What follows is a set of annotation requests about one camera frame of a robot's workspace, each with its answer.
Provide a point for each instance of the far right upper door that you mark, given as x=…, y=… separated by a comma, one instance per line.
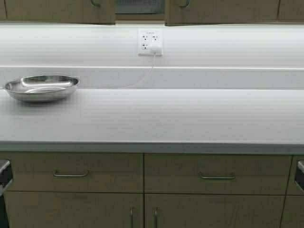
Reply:
x=291, y=11

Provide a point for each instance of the middle drawer front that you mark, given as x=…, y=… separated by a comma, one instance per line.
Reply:
x=179, y=173

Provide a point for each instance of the robot base right corner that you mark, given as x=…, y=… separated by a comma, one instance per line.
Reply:
x=299, y=174

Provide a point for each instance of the middle lower door handle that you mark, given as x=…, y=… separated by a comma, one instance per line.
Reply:
x=155, y=218

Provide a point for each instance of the white wall outlet plate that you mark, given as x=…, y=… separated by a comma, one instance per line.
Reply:
x=148, y=38

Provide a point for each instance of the left drawer handle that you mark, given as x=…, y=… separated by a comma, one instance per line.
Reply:
x=58, y=174

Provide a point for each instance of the stainless steel bowl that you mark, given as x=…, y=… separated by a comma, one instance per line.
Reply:
x=40, y=89

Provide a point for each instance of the white charger plug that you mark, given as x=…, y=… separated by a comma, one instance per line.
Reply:
x=156, y=50

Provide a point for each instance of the robot base left corner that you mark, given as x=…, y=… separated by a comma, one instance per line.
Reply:
x=6, y=175

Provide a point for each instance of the cabinet door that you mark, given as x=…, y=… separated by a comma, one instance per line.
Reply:
x=185, y=12
x=293, y=214
x=61, y=11
x=73, y=210
x=214, y=211

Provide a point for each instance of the appliance under counter left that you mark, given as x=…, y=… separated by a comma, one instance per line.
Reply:
x=4, y=223

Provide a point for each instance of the middle drawer handle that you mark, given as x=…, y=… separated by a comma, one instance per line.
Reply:
x=216, y=177

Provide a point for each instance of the far left upper door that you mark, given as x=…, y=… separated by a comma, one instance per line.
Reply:
x=3, y=14

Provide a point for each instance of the drawer handle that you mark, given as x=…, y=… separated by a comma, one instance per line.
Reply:
x=58, y=174
x=216, y=177

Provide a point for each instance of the aluminium foil tray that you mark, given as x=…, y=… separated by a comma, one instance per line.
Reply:
x=140, y=6

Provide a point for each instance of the left lower door handle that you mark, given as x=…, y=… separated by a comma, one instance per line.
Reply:
x=131, y=217

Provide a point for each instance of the left drawer front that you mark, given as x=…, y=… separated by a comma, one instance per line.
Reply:
x=109, y=172

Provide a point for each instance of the door handle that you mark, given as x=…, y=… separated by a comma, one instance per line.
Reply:
x=155, y=218
x=131, y=217

